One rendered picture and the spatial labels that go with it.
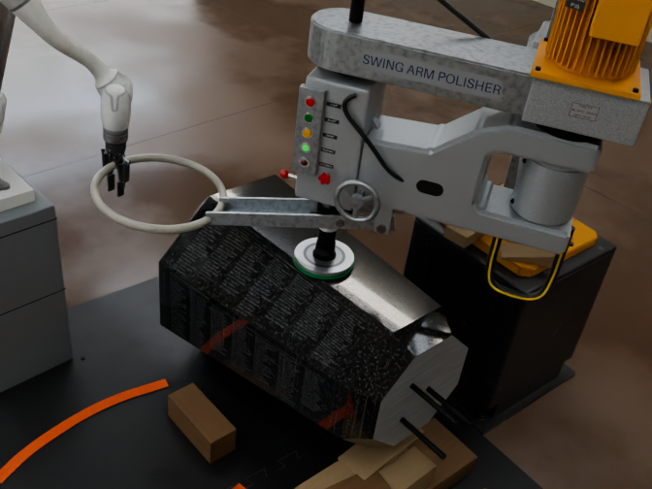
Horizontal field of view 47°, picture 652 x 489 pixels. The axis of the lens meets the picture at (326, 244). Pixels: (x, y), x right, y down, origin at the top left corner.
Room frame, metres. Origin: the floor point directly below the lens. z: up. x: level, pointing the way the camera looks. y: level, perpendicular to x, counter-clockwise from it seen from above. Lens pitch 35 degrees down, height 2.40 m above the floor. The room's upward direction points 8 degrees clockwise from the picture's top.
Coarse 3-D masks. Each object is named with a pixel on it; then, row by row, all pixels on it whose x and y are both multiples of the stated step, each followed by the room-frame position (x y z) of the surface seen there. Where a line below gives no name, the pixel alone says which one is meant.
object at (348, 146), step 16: (320, 80) 2.07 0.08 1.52; (336, 80) 2.07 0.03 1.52; (352, 80) 2.09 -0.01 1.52; (368, 80) 2.11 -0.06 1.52; (336, 96) 2.05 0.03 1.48; (368, 96) 2.03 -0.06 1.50; (336, 112) 2.05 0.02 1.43; (352, 112) 2.04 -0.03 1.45; (368, 112) 2.04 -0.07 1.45; (336, 128) 2.05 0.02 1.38; (352, 128) 2.04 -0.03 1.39; (368, 128) 2.07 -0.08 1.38; (320, 144) 2.06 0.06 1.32; (336, 144) 2.05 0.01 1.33; (352, 144) 2.04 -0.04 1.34; (320, 160) 2.06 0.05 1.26; (336, 160) 2.05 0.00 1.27; (352, 160) 2.03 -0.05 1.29; (304, 176) 2.07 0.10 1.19; (336, 176) 2.04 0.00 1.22; (352, 176) 2.03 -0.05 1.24; (304, 192) 2.07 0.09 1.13; (320, 192) 2.06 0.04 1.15; (352, 192) 2.03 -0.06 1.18
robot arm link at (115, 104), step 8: (104, 88) 2.42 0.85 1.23; (112, 88) 2.42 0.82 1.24; (120, 88) 2.43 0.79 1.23; (104, 96) 2.40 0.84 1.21; (112, 96) 2.39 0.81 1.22; (120, 96) 2.40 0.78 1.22; (128, 96) 2.43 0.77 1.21; (104, 104) 2.39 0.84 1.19; (112, 104) 2.38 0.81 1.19; (120, 104) 2.39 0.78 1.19; (128, 104) 2.42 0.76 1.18; (104, 112) 2.39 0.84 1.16; (112, 112) 2.38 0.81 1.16; (120, 112) 2.39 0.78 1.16; (128, 112) 2.42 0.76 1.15; (104, 120) 2.39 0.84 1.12; (112, 120) 2.38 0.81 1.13; (120, 120) 2.39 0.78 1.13; (128, 120) 2.42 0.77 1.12; (112, 128) 2.39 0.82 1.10; (120, 128) 2.40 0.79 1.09
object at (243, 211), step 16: (240, 208) 2.29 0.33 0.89; (256, 208) 2.28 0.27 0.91; (272, 208) 2.26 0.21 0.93; (288, 208) 2.25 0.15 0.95; (304, 208) 2.23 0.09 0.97; (368, 208) 2.18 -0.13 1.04; (224, 224) 2.19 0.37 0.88; (240, 224) 2.17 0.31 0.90; (256, 224) 2.16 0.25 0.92; (272, 224) 2.15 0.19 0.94; (288, 224) 2.13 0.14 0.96; (304, 224) 2.12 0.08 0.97; (320, 224) 2.10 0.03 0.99; (336, 224) 2.08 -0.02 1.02; (352, 224) 2.08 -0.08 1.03; (368, 224) 2.06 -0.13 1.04
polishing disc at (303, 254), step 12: (312, 240) 2.24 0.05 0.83; (336, 240) 2.26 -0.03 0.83; (300, 252) 2.15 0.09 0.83; (336, 252) 2.18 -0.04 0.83; (348, 252) 2.19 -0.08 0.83; (300, 264) 2.09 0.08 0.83; (312, 264) 2.09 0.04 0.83; (324, 264) 2.10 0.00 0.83; (336, 264) 2.11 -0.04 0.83; (348, 264) 2.12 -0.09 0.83
